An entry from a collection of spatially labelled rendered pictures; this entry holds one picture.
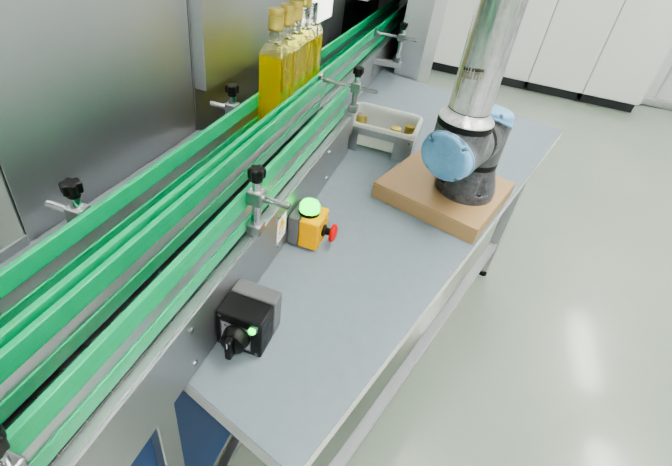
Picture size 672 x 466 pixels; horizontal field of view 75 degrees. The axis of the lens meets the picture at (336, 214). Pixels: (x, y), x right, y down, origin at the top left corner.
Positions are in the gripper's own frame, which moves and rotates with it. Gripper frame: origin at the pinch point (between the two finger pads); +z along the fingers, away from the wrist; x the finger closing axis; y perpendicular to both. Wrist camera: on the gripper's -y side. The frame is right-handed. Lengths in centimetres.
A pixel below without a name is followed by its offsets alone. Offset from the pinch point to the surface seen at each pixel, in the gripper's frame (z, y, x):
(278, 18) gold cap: 2.9, 18.6, 1.4
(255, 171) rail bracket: 16, 57, 16
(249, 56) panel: 16.7, 6.4, -11.8
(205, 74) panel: 15.6, 27.1, -11.7
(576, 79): 96, -364, 143
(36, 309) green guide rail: 21, 88, 5
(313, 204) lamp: 32, 40, 20
